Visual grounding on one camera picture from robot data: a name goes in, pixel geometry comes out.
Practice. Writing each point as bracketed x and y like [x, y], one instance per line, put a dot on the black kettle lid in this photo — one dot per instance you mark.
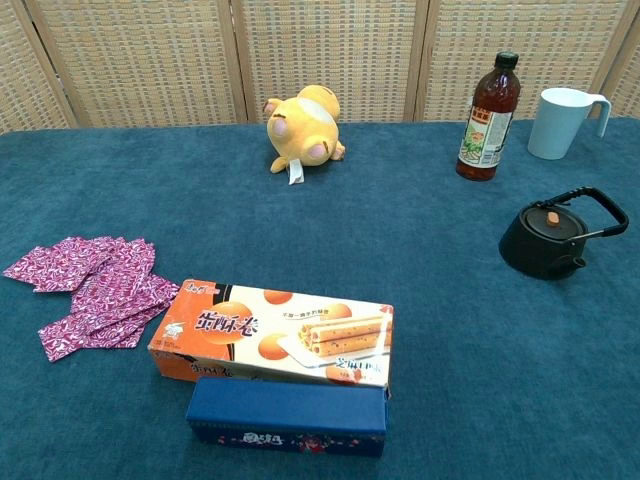
[542, 227]

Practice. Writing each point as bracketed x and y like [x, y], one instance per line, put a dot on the yellow plush toy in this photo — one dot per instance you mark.
[305, 127]

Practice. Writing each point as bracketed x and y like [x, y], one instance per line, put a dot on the orange egg roll box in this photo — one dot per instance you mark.
[235, 325]

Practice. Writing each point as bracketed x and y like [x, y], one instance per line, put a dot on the blue table cloth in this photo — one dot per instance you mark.
[440, 350]

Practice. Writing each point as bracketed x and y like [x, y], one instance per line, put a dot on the dark blue rectangular box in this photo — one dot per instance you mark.
[285, 405]

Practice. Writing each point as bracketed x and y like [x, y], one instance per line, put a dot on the woven folding screen panel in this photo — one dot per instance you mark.
[627, 85]
[140, 60]
[20, 75]
[550, 40]
[330, 45]

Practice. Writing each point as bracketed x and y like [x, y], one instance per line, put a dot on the purple patterned sachet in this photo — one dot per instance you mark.
[85, 335]
[55, 265]
[120, 280]
[135, 305]

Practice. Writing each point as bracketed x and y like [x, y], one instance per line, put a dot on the brown bottle with label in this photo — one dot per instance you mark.
[487, 115]

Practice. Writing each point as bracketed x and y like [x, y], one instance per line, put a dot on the light blue plastic mug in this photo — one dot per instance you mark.
[557, 125]

